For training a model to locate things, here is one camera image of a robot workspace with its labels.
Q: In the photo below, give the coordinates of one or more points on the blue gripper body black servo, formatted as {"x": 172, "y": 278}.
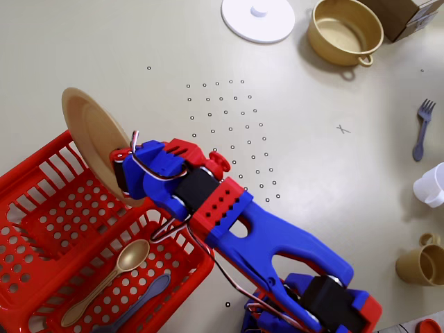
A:
{"x": 129, "y": 180}

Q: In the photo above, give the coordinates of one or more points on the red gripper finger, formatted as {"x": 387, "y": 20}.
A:
{"x": 121, "y": 153}

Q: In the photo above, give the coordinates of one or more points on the tan plastic plate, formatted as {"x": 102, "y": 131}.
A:
{"x": 90, "y": 128}

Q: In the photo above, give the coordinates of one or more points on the blue and red robot arm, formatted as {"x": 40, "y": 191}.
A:
{"x": 295, "y": 249}

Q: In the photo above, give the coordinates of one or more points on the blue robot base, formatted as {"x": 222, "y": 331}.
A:
{"x": 251, "y": 322}

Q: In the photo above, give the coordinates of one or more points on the gold plastic spoon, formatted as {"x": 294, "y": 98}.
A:
{"x": 133, "y": 256}

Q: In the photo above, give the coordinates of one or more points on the red plastic dish rack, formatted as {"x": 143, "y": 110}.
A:
{"x": 21, "y": 173}

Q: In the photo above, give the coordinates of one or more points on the blue-grey plastic spoon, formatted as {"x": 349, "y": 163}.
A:
{"x": 157, "y": 284}

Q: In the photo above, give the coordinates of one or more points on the white round lid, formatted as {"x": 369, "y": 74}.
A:
{"x": 243, "y": 21}

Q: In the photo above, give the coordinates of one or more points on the tan plastic pot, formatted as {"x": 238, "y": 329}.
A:
{"x": 347, "y": 55}

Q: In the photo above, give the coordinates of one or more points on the tan plastic mug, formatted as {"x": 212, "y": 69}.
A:
{"x": 409, "y": 263}

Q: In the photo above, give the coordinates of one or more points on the blue-grey plastic fork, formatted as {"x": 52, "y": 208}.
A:
{"x": 425, "y": 118}

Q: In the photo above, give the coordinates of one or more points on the white plastic cup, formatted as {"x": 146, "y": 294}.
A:
{"x": 430, "y": 187}

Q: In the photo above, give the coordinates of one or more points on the brown cardboard box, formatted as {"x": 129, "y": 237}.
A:
{"x": 392, "y": 14}

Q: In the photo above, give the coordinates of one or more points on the red round cap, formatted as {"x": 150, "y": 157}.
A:
{"x": 428, "y": 327}

